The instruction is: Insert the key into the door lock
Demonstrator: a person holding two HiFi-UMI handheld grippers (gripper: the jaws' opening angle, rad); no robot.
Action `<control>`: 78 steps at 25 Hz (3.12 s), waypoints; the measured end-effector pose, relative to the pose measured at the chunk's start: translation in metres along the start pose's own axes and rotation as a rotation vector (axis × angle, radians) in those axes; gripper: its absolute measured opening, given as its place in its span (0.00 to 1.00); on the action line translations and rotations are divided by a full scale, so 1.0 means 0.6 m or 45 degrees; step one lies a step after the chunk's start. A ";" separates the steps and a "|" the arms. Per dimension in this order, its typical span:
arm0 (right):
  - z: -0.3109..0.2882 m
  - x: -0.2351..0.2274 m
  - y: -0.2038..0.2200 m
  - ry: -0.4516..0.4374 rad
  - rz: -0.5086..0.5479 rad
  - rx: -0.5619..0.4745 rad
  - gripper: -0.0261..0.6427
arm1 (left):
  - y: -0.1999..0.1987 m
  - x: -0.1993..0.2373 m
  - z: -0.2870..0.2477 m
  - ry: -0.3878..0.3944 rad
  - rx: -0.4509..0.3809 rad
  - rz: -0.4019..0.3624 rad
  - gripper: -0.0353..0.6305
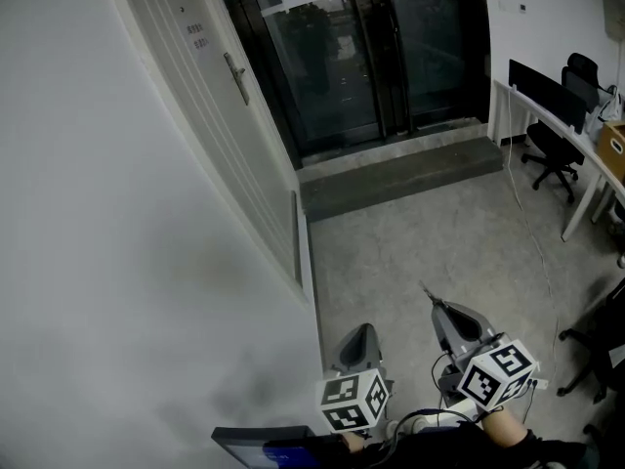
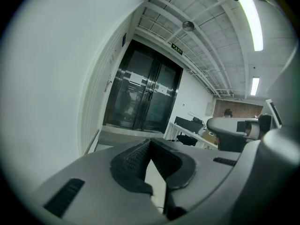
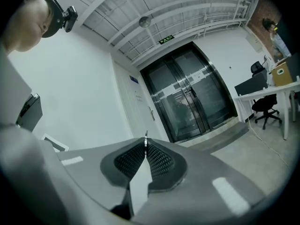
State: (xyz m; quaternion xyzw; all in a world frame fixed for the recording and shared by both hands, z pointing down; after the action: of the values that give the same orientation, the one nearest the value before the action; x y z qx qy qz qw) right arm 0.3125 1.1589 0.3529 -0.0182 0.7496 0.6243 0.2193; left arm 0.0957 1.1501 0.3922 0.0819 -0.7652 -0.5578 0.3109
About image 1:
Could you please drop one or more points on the black office chair with castors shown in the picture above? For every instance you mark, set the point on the black office chair with castors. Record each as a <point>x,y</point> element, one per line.
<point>552,152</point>

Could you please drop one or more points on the person's left forearm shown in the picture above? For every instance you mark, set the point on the person's left forearm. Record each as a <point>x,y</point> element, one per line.
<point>352,441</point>

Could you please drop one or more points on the white plastic bag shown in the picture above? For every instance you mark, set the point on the white plastic bag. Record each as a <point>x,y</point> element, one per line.
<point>608,108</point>

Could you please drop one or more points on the white panelled door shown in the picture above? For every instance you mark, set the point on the white panelled door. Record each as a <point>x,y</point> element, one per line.
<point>205,115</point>

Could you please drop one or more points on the black chair with star base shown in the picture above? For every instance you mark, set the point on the black chair with star base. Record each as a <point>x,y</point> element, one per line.
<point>598,345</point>

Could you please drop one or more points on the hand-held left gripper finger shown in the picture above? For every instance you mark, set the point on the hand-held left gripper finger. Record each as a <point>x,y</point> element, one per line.
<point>374,350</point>
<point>347,352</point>

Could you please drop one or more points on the white wall switch panel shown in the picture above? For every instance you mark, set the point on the white wall switch panel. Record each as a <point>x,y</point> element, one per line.
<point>512,8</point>

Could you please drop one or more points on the white office desk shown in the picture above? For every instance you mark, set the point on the white office desk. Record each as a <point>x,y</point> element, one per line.
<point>581,149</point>

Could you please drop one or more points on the person's black clothing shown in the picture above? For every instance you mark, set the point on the person's black clothing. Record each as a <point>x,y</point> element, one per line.
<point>464,450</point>

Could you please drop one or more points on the brown cardboard box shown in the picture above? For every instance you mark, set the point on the brown cardboard box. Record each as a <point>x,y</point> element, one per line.
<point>614,147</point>

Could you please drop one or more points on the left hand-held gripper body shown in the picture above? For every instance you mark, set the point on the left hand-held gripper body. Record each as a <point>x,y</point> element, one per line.
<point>352,399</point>

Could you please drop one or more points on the black glass door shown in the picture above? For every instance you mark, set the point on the black glass door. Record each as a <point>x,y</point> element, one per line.
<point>312,66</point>
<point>434,56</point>

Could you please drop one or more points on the black mesh-back office chair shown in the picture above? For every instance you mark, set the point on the black mesh-back office chair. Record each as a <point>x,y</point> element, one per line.
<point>581,78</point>

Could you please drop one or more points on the dark tablet screen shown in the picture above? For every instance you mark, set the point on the dark tablet screen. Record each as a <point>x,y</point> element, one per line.
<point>273,450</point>

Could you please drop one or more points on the grey stone door step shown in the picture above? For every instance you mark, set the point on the grey stone door step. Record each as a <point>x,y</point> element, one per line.
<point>400,174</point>

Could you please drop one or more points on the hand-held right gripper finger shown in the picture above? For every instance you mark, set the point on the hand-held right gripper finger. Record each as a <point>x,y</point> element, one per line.
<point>476,318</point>
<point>443,328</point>

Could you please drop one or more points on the person's right forearm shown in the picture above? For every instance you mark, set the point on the person's right forearm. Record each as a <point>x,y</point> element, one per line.
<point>503,428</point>

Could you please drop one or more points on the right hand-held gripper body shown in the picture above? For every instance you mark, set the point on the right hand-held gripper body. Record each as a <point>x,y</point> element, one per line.
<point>494,378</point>

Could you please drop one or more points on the black desk partition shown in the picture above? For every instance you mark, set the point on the black desk partition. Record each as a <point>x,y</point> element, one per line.
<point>547,93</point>

